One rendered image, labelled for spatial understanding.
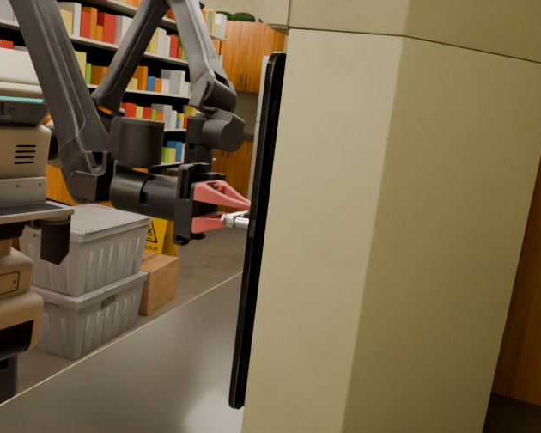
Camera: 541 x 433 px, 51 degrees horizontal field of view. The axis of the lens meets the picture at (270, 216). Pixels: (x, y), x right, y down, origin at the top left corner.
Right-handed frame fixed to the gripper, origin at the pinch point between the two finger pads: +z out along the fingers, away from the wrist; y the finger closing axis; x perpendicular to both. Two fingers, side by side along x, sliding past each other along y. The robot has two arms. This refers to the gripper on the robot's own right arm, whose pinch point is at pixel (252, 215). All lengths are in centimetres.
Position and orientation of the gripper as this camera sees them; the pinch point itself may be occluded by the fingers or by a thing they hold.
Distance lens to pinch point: 70.6
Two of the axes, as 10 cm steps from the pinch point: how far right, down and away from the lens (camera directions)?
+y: 1.2, -9.7, -1.9
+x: 3.8, -1.3, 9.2
